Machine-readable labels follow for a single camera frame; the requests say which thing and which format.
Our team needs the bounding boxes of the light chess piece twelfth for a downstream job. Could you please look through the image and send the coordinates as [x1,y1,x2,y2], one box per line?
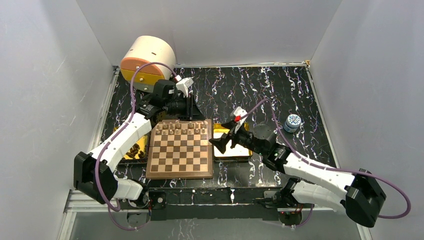
[175,120,181,129]

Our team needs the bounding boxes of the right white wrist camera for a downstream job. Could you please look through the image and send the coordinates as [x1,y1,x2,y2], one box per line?
[230,106,248,133]

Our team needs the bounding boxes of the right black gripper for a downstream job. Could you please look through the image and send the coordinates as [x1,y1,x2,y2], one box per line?
[209,119,266,157]

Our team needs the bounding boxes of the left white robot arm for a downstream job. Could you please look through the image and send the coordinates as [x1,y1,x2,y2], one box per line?
[73,77,204,208]

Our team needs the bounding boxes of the gold tin with dark pieces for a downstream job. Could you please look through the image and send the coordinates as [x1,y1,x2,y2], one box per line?
[119,133,151,165]

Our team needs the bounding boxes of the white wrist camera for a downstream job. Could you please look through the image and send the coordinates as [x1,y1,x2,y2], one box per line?
[230,106,248,133]
[174,75,194,97]

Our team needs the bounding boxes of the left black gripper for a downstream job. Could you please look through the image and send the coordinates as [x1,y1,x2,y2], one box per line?
[163,94,205,122]

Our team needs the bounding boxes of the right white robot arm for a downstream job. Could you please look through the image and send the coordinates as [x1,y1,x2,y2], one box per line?
[209,120,387,228]

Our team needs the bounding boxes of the gold tin with light pieces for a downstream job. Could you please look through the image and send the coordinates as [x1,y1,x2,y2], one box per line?
[213,123,253,163]

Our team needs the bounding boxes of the wooden chessboard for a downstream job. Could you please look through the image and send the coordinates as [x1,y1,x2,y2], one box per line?
[145,119,213,180]

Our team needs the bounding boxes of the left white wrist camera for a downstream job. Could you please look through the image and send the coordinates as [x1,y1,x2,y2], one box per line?
[174,75,194,97]

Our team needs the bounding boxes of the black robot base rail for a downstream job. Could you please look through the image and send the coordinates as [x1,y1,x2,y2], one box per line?
[125,187,312,229]

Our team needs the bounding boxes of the small blue white jar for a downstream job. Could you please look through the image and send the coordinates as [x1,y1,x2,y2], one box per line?
[283,114,302,133]

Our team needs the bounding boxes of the round cream drawer box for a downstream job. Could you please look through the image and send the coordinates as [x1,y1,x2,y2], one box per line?
[120,35,177,93]

